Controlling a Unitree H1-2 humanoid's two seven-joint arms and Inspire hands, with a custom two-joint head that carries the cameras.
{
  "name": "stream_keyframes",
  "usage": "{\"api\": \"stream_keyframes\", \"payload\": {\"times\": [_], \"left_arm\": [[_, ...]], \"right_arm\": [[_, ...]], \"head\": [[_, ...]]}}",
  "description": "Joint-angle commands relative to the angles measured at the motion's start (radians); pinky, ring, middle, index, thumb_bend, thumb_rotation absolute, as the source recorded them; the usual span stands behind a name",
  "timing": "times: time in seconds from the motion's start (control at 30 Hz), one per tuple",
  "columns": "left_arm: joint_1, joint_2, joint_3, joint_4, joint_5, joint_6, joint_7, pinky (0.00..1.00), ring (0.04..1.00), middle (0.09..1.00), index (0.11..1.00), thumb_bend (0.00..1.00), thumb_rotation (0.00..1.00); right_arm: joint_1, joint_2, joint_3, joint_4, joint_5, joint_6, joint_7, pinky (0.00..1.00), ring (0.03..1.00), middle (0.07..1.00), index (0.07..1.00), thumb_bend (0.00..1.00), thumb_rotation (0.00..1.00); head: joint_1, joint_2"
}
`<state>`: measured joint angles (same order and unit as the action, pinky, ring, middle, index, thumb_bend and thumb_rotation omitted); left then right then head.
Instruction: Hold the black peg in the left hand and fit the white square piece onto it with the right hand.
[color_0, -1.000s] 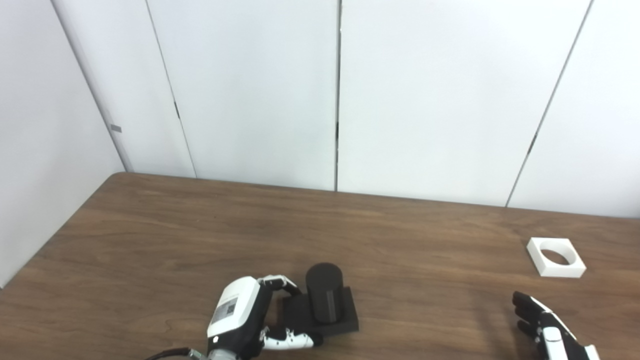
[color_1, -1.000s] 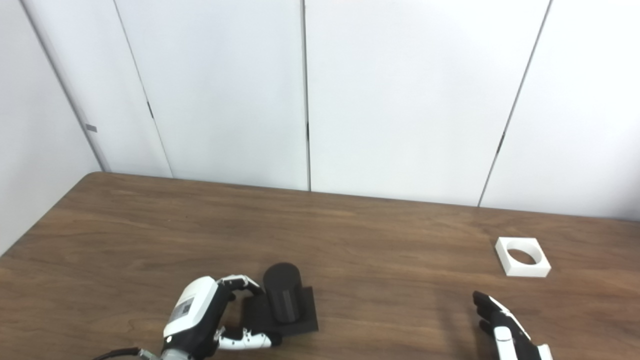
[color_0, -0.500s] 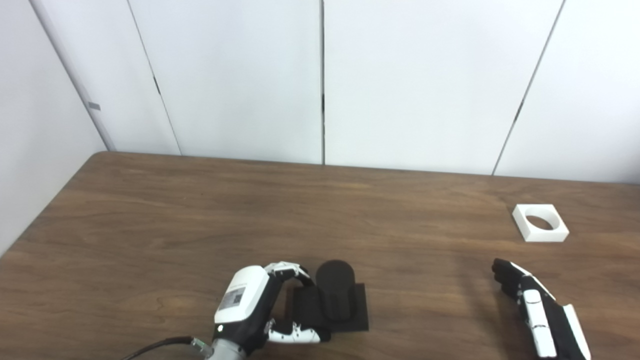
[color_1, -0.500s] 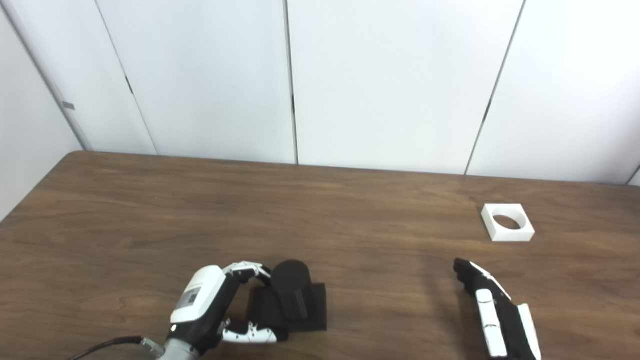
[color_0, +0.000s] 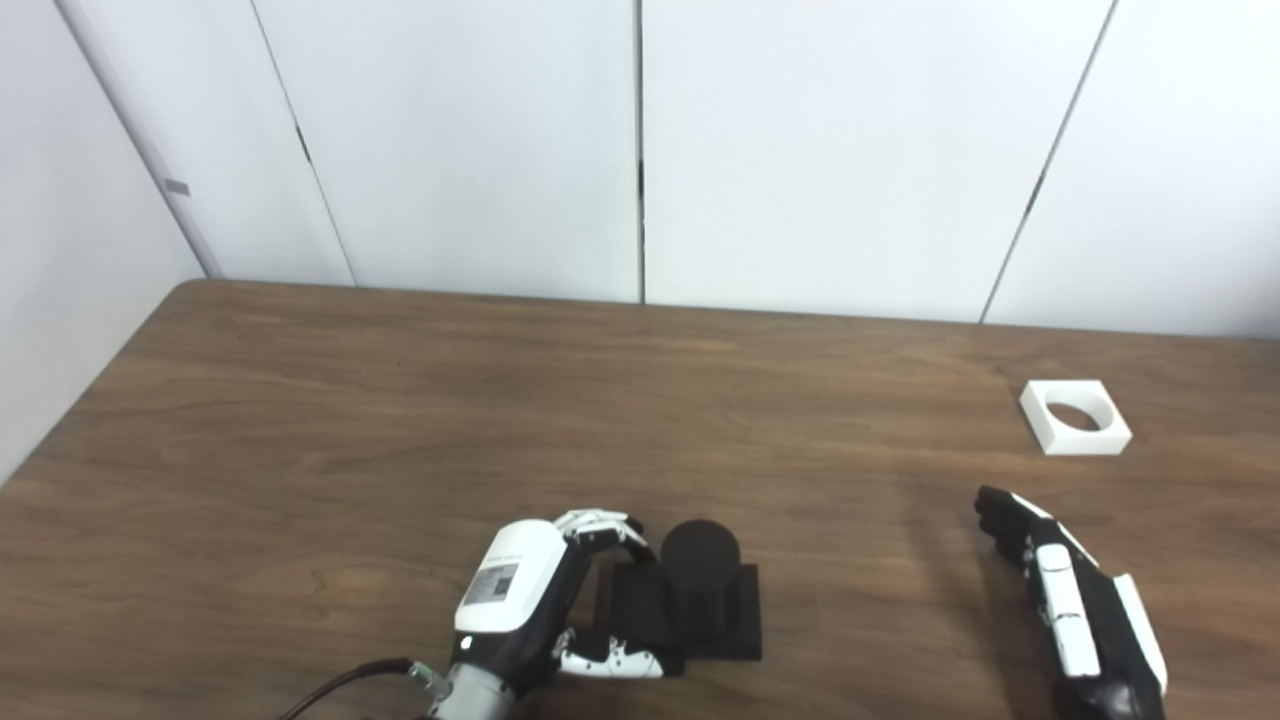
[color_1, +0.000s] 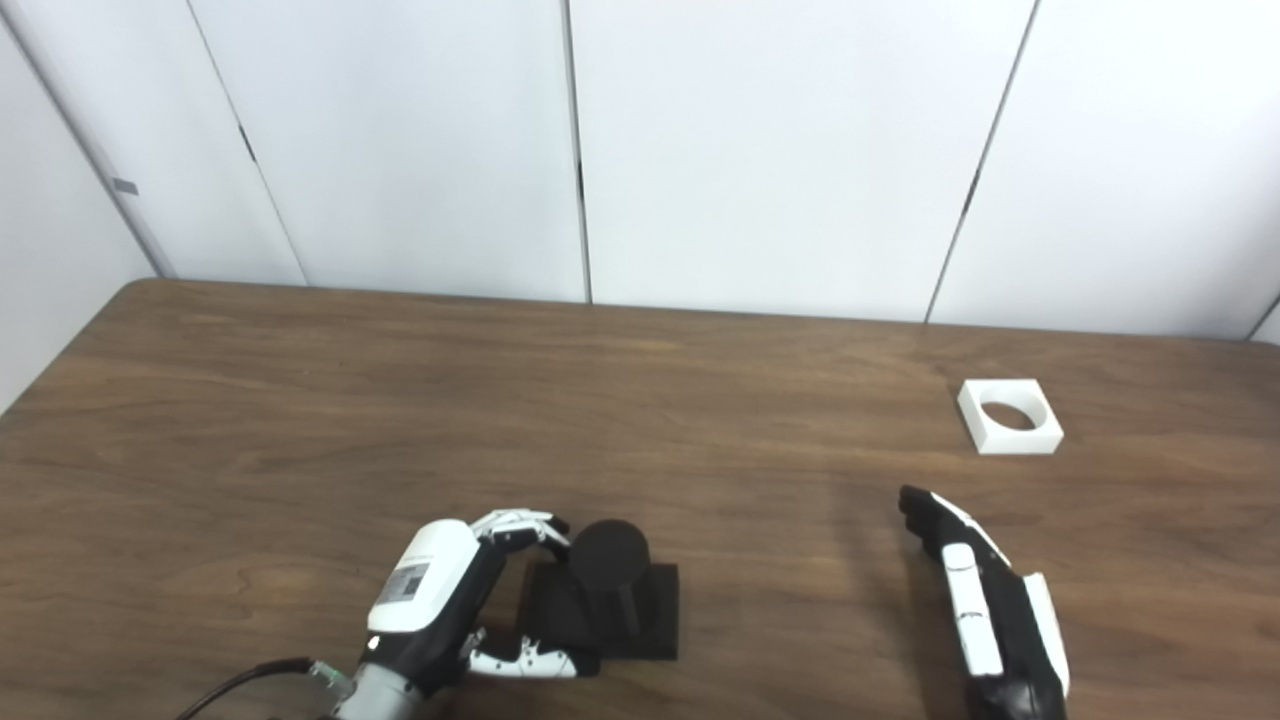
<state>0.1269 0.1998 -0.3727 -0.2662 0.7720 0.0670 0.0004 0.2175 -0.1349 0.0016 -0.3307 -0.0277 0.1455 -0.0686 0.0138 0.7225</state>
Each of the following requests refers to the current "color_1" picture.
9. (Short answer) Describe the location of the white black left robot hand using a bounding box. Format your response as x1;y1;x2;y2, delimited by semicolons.
364;508;583;695

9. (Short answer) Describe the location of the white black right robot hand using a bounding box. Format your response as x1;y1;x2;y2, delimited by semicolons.
897;484;1072;720

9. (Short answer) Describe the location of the white square piece with hole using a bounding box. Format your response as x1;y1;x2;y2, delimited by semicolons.
956;378;1066;457

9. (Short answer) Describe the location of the black peg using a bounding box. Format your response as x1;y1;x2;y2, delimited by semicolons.
514;519;682;678

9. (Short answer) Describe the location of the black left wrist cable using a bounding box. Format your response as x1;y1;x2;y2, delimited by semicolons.
174;656;323;720

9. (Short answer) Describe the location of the gray wall corner post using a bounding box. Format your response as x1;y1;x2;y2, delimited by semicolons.
0;0;178;282

